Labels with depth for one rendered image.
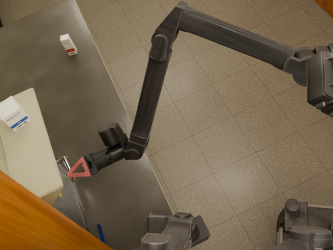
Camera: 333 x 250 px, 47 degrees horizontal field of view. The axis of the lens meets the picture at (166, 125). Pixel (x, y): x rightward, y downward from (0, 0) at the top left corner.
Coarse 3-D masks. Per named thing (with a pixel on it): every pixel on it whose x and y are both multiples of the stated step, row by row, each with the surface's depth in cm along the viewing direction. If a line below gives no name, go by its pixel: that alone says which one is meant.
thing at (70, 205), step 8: (64, 168) 140; (64, 176) 135; (64, 184) 130; (72, 184) 141; (64, 192) 126; (72, 192) 135; (56, 200) 114; (64, 200) 122; (72, 200) 131; (80, 200) 141; (56, 208) 111; (64, 208) 118; (72, 208) 126; (80, 208) 136; (72, 216) 122; (80, 216) 131; (80, 224) 127
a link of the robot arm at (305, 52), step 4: (316, 48) 98; (320, 48) 98; (324, 48) 98; (328, 48) 97; (300, 52) 100; (304, 52) 99; (308, 52) 98; (312, 52) 99; (316, 52) 96; (328, 52) 95; (296, 56) 100; (300, 56) 98; (304, 56) 97; (312, 56) 96
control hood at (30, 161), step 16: (16, 96) 103; (32, 96) 102; (32, 112) 99; (0, 128) 99; (32, 128) 97; (16, 144) 95; (32, 144) 94; (48, 144) 94; (16, 160) 93; (32, 160) 92; (48, 160) 91; (16, 176) 91; (32, 176) 90; (48, 176) 89; (48, 192) 88
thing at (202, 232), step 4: (196, 216) 111; (200, 216) 111; (196, 220) 110; (200, 220) 110; (200, 224) 109; (204, 224) 109; (200, 228) 109; (204, 228) 109; (196, 232) 103; (200, 232) 108; (204, 232) 108; (208, 232) 108; (196, 236) 105; (200, 236) 108; (204, 236) 108; (208, 236) 108; (192, 240) 105; (196, 240) 108; (200, 240) 108; (192, 244) 107
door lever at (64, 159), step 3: (63, 156) 127; (66, 156) 127; (60, 159) 127; (63, 159) 127; (66, 159) 127; (57, 162) 127; (63, 162) 127; (66, 162) 127; (66, 165) 127; (69, 165) 127; (66, 168) 127; (69, 168) 127; (72, 177) 127; (75, 177) 127; (72, 180) 127; (75, 180) 127
